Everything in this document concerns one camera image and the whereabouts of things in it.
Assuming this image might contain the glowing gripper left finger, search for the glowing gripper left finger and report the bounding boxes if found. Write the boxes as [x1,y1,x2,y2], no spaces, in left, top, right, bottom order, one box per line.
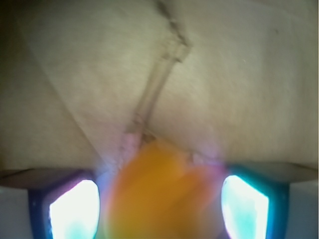
[28,171,100,239]

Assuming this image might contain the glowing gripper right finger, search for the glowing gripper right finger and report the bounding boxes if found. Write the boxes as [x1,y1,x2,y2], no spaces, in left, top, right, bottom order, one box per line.
[220,164,290,239]

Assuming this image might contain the yellow rubber duck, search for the yellow rubber duck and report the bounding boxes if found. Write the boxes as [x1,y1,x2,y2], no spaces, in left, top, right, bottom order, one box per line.
[107,140,225,239]

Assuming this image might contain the brown paper bag tray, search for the brown paper bag tray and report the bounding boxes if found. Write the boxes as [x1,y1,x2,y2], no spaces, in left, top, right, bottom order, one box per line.
[0,0,319,190]

